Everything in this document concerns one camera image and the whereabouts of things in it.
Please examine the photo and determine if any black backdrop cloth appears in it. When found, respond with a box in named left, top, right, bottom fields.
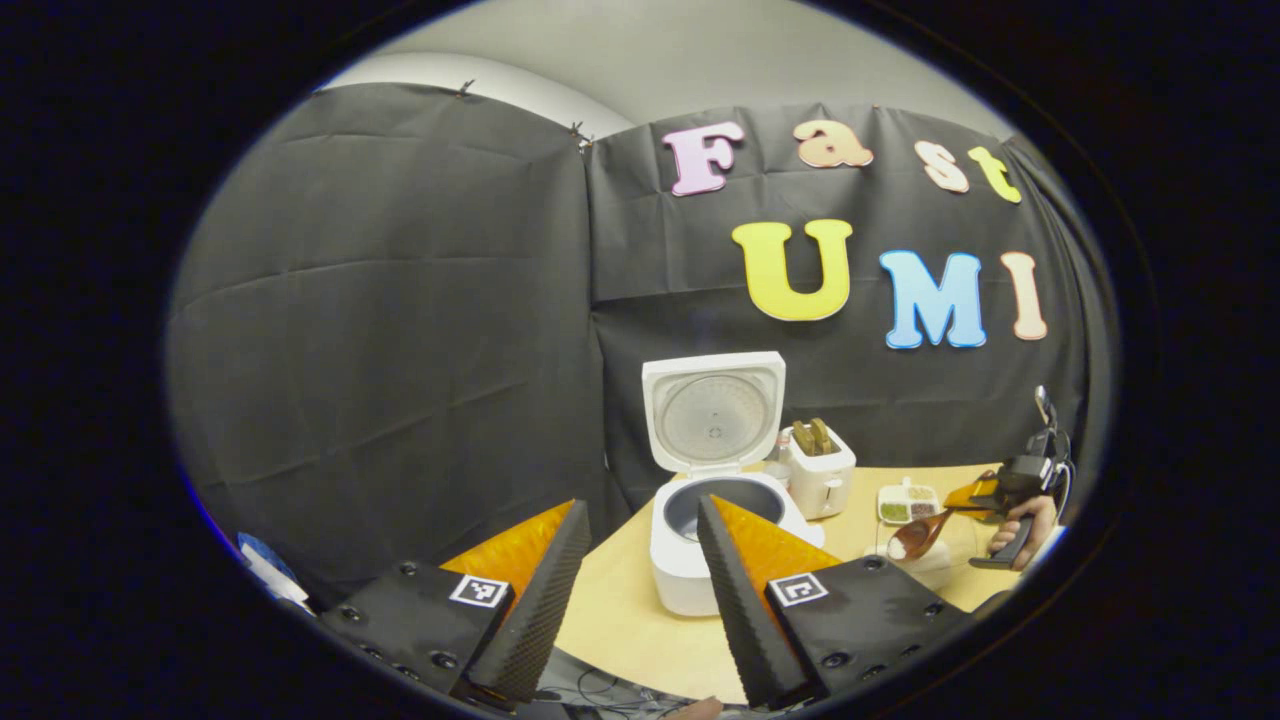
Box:
left=165, top=82, right=1116, bottom=611

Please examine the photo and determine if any white rice cooker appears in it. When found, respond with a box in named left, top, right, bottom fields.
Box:
left=641, top=351, right=826, bottom=617

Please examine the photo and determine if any white divided grain dish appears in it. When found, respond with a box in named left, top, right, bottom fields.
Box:
left=877, top=478, right=941, bottom=526

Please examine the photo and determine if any brown wooden spoon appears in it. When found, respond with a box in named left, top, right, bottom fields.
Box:
left=888, top=470, right=1001, bottom=561

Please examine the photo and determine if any clear container of rice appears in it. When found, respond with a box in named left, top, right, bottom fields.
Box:
left=865, top=538, right=956, bottom=591

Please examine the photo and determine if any looped gripper cable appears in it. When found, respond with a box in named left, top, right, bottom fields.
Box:
left=1050, top=430, right=1078, bottom=521

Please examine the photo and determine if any blue and white sheet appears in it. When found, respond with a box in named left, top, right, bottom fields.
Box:
left=238, top=533, right=313, bottom=613

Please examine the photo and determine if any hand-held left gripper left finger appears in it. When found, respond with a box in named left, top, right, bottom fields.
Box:
left=320, top=498, right=593, bottom=713

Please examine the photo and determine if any white toaster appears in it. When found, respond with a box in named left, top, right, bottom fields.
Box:
left=786, top=425, right=858, bottom=520

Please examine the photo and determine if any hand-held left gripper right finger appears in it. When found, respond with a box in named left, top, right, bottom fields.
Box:
left=696, top=493, right=973, bottom=711

